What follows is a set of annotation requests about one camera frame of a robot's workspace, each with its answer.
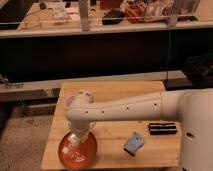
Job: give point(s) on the orange tool on bench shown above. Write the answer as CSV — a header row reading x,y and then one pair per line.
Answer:
x,y
135,13

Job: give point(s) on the blue sponge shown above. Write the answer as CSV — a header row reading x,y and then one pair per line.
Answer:
x,y
134,143

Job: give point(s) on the black bag on bench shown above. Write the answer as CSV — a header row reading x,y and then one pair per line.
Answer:
x,y
113,17

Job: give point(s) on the translucent plastic cup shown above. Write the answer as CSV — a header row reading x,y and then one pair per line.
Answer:
x,y
68,101

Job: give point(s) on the black rectangular block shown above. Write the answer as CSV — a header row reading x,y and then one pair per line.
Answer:
x,y
162,128

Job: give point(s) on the grey metal post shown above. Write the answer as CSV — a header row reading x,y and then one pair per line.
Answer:
x,y
83,8

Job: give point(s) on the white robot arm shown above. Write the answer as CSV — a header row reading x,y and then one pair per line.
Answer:
x,y
192,108

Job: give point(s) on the metal rail beam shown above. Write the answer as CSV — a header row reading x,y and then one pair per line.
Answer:
x,y
50,88

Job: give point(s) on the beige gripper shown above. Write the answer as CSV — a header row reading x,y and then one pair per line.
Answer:
x,y
78,136

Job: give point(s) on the orange ceramic bowl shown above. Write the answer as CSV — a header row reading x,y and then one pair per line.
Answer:
x,y
89,149

